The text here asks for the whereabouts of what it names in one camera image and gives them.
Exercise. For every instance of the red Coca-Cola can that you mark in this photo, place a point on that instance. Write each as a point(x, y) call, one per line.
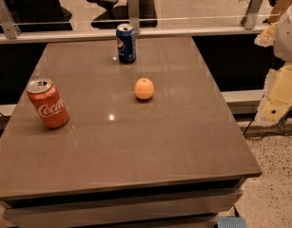
point(44, 95)

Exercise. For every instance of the black office chair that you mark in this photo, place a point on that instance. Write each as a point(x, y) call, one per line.
point(116, 15)

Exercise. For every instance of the blue Pepsi can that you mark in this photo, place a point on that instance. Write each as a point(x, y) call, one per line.
point(126, 43)

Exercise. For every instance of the orange fruit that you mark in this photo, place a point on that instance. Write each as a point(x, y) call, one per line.
point(144, 89)

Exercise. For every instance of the blue perforated box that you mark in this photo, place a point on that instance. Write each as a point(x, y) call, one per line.
point(231, 222)

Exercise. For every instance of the clear glass barrier panel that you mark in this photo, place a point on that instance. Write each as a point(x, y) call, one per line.
point(157, 13)

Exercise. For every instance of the grey table drawer front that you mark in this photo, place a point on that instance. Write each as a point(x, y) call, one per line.
point(196, 209)

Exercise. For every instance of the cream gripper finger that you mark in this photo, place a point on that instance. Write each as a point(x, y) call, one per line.
point(266, 38)
point(277, 94)

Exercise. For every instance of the middle metal glass bracket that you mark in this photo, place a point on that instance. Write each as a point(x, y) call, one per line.
point(133, 14)

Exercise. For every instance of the metal glass bracket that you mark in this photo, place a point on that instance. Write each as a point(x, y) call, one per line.
point(249, 20)
point(10, 29)
point(133, 14)

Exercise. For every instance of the left metal glass bracket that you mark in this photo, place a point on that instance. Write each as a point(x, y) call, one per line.
point(10, 29)

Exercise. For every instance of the right metal glass bracket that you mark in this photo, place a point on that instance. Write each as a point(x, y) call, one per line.
point(249, 20)

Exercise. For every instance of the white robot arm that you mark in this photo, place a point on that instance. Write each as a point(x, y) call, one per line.
point(282, 46)

